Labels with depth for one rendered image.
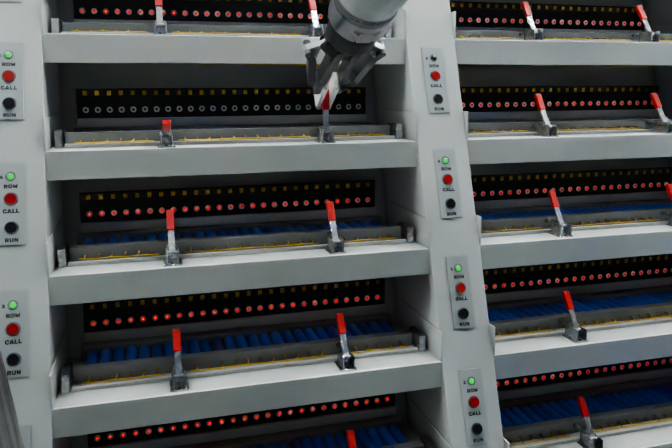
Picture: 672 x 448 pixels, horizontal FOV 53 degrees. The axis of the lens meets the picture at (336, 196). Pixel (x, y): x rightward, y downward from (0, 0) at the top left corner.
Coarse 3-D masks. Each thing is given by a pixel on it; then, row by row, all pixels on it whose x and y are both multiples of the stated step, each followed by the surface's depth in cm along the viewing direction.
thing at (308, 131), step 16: (224, 128) 116; (240, 128) 116; (256, 128) 117; (272, 128) 118; (288, 128) 118; (304, 128) 119; (336, 128) 121; (352, 128) 122; (368, 128) 123; (384, 128) 124
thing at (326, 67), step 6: (336, 54) 100; (342, 54) 100; (324, 60) 106; (330, 60) 103; (336, 60) 102; (324, 66) 106; (330, 66) 103; (336, 66) 103; (318, 72) 109; (324, 72) 106; (330, 72) 106; (324, 78) 107; (318, 84) 109; (324, 84) 109
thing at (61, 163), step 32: (416, 128) 117; (64, 160) 103; (96, 160) 104; (128, 160) 105; (160, 160) 106; (192, 160) 108; (224, 160) 109; (256, 160) 111; (288, 160) 112; (320, 160) 114; (352, 160) 115; (384, 160) 117; (416, 160) 118
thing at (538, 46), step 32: (480, 32) 132; (512, 32) 134; (544, 32) 136; (576, 32) 138; (608, 32) 153; (640, 32) 138; (480, 64) 125; (512, 64) 127; (544, 64) 129; (576, 64) 131; (608, 64) 133; (640, 64) 135
